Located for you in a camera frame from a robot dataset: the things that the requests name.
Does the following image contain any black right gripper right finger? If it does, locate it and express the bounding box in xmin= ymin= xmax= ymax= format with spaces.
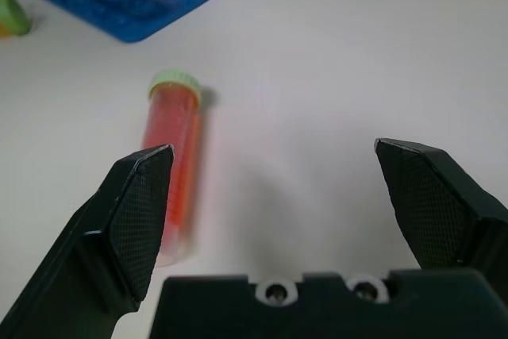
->
xmin=374 ymin=137 xmax=508 ymax=271

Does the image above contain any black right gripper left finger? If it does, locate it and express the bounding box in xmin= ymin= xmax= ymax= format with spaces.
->
xmin=0 ymin=144 xmax=175 ymax=339

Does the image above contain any orange tube with green cap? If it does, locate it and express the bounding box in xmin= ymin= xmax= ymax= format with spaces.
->
xmin=141 ymin=70 xmax=204 ymax=268

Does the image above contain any green-capped tube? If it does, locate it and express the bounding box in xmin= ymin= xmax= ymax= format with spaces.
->
xmin=0 ymin=0 xmax=33 ymax=38

